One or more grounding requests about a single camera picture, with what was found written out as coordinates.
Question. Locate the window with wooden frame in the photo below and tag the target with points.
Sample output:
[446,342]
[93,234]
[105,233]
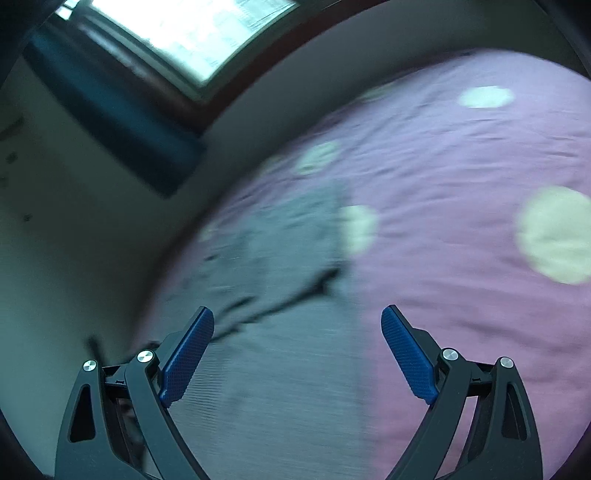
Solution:
[194,32]

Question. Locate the purple blanket with pale dots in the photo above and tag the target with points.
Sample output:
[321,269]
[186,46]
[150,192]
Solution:
[438,207]

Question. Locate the grey knitted sweater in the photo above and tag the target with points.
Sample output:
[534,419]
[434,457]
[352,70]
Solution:
[277,369]

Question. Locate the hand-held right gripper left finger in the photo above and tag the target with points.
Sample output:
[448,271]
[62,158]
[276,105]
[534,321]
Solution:
[189,355]

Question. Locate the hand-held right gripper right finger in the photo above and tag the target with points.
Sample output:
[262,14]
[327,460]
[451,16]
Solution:
[408,355]

